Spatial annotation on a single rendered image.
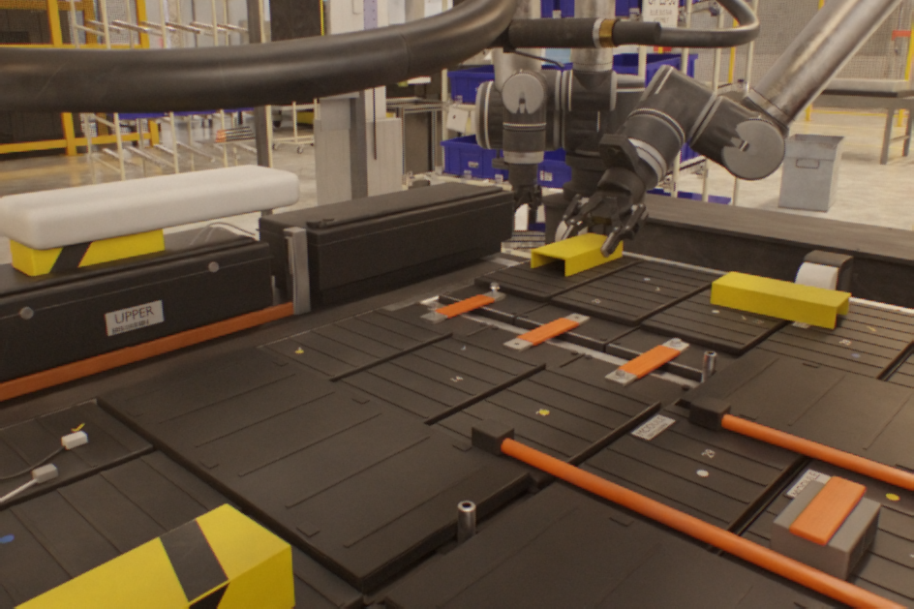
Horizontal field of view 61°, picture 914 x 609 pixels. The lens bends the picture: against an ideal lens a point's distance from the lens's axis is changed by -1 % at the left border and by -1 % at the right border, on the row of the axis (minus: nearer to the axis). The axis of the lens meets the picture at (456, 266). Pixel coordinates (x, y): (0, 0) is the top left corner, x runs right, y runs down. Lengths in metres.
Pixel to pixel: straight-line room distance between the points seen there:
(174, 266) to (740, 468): 0.65
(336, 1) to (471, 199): 2.38
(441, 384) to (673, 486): 0.27
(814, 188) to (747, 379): 6.28
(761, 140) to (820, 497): 0.90
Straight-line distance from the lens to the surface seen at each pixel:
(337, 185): 4.85
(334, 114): 3.79
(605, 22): 1.24
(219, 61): 0.39
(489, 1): 0.48
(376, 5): 4.87
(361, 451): 0.69
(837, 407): 0.85
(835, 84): 10.64
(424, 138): 5.75
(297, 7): 3.47
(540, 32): 1.29
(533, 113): 1.97
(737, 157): 1.45
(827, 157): 7.08
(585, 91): 2.10
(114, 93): 0.40
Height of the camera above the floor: 1.35
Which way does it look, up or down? 16 degrees down
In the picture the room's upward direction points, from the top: straight up
